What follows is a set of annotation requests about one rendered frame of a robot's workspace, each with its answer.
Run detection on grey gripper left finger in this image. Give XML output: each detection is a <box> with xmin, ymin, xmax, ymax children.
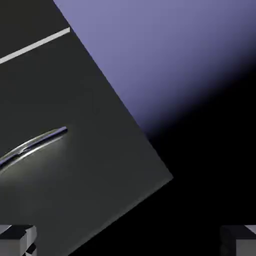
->
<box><xmin>0</xmin><ymin>224</ymin><xmax>38</xmax><ymax>256</ymax></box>

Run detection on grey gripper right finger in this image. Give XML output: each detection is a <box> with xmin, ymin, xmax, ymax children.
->
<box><xmin>219</xmin><ymin>224</ymin><xmax>256</xmax><ymax>256</ymax></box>

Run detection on dark grey drawer front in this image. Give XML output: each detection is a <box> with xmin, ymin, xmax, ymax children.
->
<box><xmin>0</xmin><ymin>0</ymin><xmax>70</xmax><ymax>60</ymax></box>
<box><xmin>0</xmin><ymin>31</ymin><xmax>174</xmax><ymax>256</ymax></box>

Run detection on curved silver drawer handle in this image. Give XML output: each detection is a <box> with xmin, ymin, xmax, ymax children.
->
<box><xmin>0</xmin><ymin>126</ymin><xmax>69</xmax><ymax>167</ymax></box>

